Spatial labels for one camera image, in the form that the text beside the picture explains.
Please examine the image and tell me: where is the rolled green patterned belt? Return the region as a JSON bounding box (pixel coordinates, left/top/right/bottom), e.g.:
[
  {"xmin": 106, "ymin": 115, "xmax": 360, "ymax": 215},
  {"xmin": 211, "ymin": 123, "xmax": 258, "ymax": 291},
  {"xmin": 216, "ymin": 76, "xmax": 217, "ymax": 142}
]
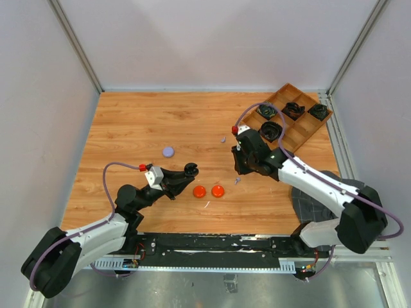
[{"xmin": 257, "ymin": 102, "xmax": 277, "ymax": 121}]

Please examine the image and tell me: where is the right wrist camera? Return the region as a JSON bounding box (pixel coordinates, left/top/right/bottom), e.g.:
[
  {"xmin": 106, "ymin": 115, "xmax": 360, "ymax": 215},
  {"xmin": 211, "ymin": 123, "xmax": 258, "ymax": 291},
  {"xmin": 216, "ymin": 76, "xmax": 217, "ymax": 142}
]
[{"xmin": 237, "ymin": 124, "xmax": 250, "ymax": 137}]

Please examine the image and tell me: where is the orange earbud case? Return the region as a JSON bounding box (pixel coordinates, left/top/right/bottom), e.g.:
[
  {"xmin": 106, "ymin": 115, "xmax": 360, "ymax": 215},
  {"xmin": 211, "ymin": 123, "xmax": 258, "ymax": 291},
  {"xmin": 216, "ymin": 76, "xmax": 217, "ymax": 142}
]
[
  {"xmin": 193, "ymin": 185, "xmax": 207, "ymax": 198},
  {"xmin": 211, "ymin": 185, "xmax": 225, "ymax": 198}
]

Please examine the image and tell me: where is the rolled dark belt top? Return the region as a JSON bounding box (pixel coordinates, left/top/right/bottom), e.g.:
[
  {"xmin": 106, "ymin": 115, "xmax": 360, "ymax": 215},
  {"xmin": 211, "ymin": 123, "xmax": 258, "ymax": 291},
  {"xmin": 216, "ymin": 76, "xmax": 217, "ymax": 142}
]
[{"xmin": 282, "ymin": 102, "xmax": 305, "ymax": 121}]

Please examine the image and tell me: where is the rolled dark belt lower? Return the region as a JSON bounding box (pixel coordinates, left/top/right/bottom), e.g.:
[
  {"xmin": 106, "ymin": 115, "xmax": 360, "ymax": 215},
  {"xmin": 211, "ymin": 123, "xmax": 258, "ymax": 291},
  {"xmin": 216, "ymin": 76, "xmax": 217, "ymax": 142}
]
[{"xmin": 259, "ymin": 121, "xmax": 283, "ymax": 142}]

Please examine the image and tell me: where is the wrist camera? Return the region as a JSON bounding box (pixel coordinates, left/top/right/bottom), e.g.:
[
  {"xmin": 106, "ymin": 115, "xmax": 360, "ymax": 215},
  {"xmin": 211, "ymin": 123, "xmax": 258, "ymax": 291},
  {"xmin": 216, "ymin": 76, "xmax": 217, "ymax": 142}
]
[
  {"xmin": 144, "ymin": 166, "xmax": 164, "ymax": 191},
  {"xmin": 237, "ymin": 124, "xmax": 250, "ymax": 137}
]

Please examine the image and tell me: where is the purple earbud case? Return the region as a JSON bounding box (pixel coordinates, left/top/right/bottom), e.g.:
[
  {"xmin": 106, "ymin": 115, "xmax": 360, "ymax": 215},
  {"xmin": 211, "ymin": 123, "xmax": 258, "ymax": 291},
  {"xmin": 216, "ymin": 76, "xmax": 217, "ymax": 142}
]
[{"xmin": 162, "ymin": 146, "xmax": 175, "ymax": 158}]

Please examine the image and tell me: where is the grey checked cloth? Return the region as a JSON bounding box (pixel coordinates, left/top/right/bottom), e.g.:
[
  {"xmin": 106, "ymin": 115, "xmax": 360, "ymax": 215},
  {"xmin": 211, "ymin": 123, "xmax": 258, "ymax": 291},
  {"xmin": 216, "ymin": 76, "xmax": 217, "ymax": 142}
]
[{"xmin": 289, "ymin": 170, "xmax": 365, "ymax": 224}]

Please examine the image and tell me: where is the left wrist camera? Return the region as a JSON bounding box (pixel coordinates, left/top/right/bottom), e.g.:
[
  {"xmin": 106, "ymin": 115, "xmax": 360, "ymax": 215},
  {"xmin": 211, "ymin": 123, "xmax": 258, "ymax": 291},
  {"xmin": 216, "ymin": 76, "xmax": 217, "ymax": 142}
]
[{"xmin": 144, "ymin": 166, "xmax": 164, "ymax": 191}]

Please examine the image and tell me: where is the black earbud case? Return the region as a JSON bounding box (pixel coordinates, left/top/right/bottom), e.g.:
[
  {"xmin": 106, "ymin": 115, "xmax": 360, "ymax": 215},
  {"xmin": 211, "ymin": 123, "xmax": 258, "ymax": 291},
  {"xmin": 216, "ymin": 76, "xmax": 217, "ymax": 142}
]
[{"xmin": 184, "ymin": 162, "xmax": 199, "ymax": 177}]

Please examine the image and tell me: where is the rolled dark belt right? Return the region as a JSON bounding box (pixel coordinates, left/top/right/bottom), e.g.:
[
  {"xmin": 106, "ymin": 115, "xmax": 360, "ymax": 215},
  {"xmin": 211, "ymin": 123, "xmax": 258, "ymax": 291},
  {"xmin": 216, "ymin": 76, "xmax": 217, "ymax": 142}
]
[{"xmin": 309, "ymin": 104, "xmax": 329, "ymax": 121}]

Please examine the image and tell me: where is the rolled dark belt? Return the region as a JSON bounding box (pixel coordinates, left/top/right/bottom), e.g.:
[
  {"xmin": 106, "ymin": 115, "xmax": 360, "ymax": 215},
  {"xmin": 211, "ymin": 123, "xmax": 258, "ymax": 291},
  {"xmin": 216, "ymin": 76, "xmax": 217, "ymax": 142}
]
[
  {"xmin": 282, "ymin": 102, "xmax": 305, "ymax": 121},
  {"xmin": 259, "ymin": 121, "xmax": 283, "ymax": 142},
  {"xmin": 309, "ymin": 104, "xmax": 329, "ymax": 121}
]

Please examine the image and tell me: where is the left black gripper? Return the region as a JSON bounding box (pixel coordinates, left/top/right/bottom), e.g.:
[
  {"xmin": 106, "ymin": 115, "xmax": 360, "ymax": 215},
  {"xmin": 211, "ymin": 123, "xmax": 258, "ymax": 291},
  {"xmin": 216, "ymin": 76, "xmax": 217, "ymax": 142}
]
[{"xmin": 136, "ymin": 167, "xmax": 195, "ymax": 211}]

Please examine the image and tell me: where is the wooden divided tray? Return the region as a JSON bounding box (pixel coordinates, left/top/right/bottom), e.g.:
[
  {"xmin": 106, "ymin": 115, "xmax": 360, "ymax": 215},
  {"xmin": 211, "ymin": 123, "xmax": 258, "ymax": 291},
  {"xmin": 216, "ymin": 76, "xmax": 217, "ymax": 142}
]
[{"xmin": 240, "ymin": 83, "xmax": 332, "ymax": 152}]

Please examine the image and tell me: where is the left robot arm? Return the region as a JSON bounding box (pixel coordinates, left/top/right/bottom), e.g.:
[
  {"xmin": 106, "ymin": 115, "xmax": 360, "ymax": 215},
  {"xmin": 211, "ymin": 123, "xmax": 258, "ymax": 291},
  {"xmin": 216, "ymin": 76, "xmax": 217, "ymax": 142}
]
[{"xmin": 21, "ymin": 163, "xmax": 199, "ymax": 298}]

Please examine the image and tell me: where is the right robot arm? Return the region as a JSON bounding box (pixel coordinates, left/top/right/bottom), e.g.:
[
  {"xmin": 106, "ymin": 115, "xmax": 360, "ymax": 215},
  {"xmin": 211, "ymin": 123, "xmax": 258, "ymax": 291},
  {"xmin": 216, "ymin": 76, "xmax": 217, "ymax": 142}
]
[{"xmin": 231, "ymin": 125, "xmax": 388, "ymax": 257}]

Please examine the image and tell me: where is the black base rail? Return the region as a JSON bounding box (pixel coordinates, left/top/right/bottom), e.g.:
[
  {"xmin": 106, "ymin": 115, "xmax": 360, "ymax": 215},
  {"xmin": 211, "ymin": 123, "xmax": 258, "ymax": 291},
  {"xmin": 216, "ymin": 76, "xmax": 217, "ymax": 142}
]
[{"xmin": 109, "ymin": 233, "xmax": 318, "ymax": 271}]

